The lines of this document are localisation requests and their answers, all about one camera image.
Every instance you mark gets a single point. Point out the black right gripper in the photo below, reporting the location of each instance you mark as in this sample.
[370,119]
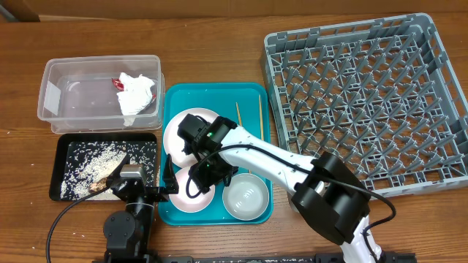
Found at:
[206,175]

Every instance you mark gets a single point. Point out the black rectangular waste tray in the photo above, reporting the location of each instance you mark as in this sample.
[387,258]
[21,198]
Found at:
[66,139]

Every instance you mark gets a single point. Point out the white rice pile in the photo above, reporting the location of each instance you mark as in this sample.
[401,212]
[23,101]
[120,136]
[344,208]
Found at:
[89,162]

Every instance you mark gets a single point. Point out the brown food scrap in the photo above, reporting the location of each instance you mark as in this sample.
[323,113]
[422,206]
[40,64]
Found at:
[98,186]

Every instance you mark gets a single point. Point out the red foil snack wrapper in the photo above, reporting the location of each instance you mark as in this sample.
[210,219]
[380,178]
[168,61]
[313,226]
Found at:
[120,86]

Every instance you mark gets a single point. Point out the large white plate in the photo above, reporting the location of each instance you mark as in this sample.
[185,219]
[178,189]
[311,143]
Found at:
[174,145]

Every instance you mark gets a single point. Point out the black rail at table edge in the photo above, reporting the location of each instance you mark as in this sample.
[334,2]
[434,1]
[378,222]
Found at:
[389,257]

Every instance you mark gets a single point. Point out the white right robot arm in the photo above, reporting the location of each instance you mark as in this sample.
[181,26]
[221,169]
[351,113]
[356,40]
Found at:
[329,197]

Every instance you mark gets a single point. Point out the grey ceramic bowl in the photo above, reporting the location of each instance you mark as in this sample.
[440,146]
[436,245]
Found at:
[246,198]

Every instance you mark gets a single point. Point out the wooden chopstick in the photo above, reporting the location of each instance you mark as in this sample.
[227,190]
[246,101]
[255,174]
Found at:
[261,117]
[238,114]

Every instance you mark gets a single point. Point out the clear plastic waste bin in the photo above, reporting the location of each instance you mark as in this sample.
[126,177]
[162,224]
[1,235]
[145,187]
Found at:
[78,95]

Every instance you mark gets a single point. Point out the small pink bowl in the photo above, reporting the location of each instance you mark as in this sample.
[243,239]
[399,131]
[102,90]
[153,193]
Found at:
[182,201]

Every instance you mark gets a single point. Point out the teal plastic serving tray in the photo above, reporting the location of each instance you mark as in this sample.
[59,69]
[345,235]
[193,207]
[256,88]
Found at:
[220,98]

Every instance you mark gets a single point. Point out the grey plastic dishwasher rack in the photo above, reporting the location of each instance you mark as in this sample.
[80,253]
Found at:
[380,94]

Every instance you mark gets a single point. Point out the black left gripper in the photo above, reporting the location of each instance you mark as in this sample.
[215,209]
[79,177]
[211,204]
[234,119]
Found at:
[170,184]

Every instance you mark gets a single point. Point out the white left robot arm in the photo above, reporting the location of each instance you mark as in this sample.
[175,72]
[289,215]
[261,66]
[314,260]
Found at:
[127,231]

